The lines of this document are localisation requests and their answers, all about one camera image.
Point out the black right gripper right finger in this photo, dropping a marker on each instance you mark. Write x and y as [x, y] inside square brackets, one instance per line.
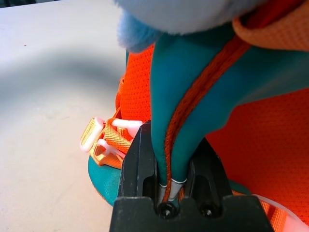
[210, 178]

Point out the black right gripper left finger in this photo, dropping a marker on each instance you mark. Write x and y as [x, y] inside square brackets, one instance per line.
[137, 164]

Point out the orange teal backpack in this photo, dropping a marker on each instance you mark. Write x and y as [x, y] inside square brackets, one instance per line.
[265, 145]

